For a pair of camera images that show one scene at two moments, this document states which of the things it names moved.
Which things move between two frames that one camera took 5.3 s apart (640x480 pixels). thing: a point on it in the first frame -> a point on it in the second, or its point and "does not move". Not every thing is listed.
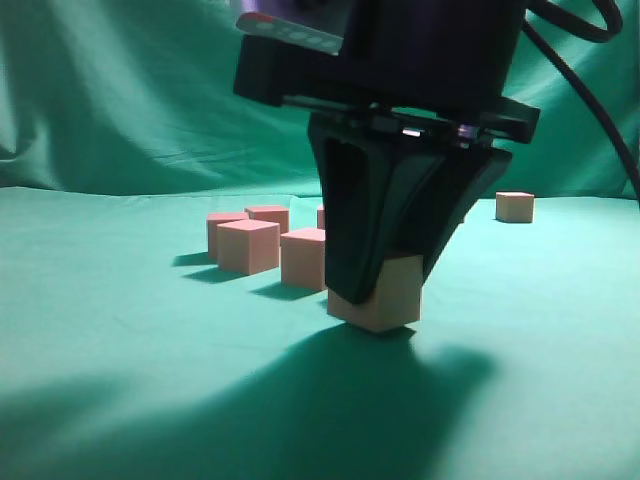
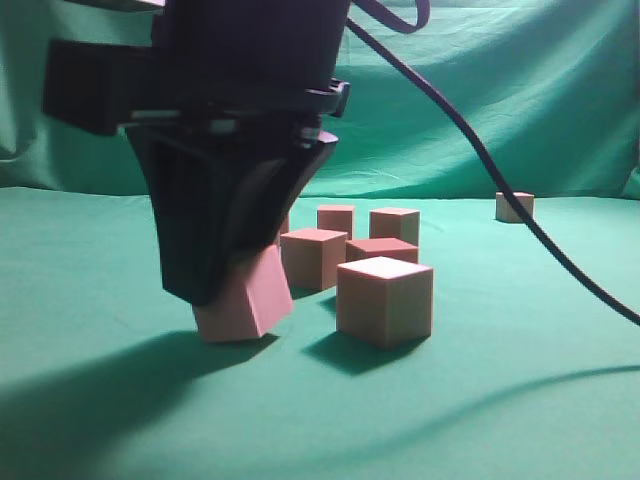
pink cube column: x=303 y=258 does not move
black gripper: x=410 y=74 -> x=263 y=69
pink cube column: x=514 y=207 does not move
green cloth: x=126 y=354 does not move
